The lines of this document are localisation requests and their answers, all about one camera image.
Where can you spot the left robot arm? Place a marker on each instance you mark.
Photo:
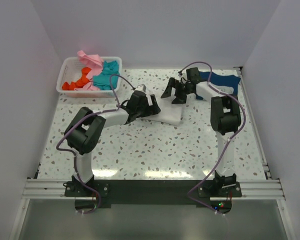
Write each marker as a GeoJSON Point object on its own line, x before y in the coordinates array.
{"type": "Point", "coordinates": [85, 129]}

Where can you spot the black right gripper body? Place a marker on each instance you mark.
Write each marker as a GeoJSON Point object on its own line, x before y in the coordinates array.
{"type": "Point", "coordinates": [182, 89]}

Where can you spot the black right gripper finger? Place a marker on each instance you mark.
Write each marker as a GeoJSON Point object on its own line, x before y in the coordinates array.
{"type": "Point", "coordinates": [179, 99]}
{"type": "Point", "coordinates": [168, 90]}

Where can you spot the folded blue printed t-shirt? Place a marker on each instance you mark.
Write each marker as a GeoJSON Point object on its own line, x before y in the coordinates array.
{"type": "Point", "coordinates": [226, 83]}

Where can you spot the white plastic basket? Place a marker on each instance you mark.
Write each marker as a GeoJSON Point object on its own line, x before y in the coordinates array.
{"type": "Point", "coordinates": [71, 71]}

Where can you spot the teal t-shirt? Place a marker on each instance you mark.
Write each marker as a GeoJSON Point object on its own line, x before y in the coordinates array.
{"type": "Point", "coordinates": [108, 77]}

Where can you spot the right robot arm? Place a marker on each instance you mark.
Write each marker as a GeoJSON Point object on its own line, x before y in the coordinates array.
{"type": "Point", "coordinates": [225, 120]}

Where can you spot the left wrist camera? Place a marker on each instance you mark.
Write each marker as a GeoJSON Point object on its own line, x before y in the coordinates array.
{"type": "Point", "coordinates": [144, 89]}

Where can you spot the pink t-shirt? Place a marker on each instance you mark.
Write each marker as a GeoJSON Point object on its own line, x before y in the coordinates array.
{"type": "Point", "coordinates": [94, 62]}

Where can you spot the white t-shirt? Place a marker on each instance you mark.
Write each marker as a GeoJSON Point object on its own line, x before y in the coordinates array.
{"type": "Point", "coordinates": [170, 113]}

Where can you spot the orange t-shirt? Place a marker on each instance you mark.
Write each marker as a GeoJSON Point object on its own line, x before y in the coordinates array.
{"type": "Point", "coordinates": [82, 84]}

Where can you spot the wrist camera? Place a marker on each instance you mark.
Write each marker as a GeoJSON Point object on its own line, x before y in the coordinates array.
{"type": "Point", "coordinates": [184, 81]}
{"type": "Point", "coordinates": [144, 89]}

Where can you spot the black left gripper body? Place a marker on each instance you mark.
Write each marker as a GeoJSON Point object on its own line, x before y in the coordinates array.
{"type": "Point", "coordinates": [142, 111]}

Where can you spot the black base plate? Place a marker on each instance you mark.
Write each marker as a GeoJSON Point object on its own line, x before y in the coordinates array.
{"type": "Point", "coordinates": [105, 193]}

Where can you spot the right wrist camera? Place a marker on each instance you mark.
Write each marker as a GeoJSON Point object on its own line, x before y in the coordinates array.
{"type": "Point", "coordinates": [184, 81]}

